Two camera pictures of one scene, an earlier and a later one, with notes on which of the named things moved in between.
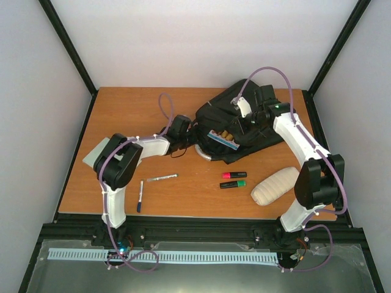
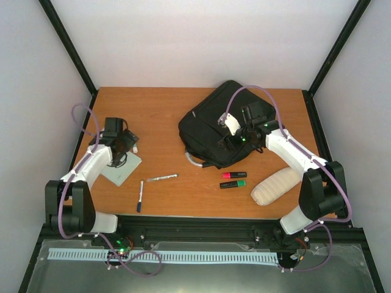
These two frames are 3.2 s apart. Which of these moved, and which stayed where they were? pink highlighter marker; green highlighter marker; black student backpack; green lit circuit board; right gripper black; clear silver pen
Moved: black student backpack; right gripper black
Stayed: clear silver pen; pink highlighter marker; green highlighter marker; green lit circuit board
